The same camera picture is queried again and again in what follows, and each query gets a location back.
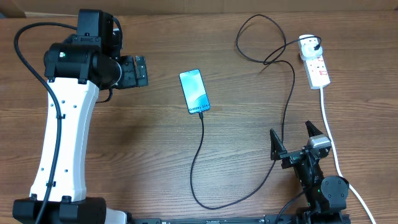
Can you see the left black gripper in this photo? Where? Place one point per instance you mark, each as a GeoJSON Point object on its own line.
{"type": "Point", "coordinates": [131, 79]}

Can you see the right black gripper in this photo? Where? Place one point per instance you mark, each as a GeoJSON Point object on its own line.
{"type": "Point", "coordinates": [291, 157]}

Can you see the blue Samsung Galaxy smartphone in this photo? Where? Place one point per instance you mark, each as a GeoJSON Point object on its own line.
{"type": "Point", "coordinates": [194, 91]}

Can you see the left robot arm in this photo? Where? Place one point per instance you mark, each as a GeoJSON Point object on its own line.
{"type": "Point", "coordinates": [75, 74]}

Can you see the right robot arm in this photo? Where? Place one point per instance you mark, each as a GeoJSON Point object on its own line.
{"type": "Point", "coordinates": [326, 196]}

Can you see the white power strip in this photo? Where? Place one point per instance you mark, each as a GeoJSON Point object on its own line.
{"type": "Point", "coordinates": [317, 73]}

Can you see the white wall charger adapter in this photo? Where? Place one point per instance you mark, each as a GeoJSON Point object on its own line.
{"type": "Point", "coordinates": [310, 47]}

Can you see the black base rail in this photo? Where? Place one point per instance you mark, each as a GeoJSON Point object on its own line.
{"type": "Point", "coordinates": [267, 219]}

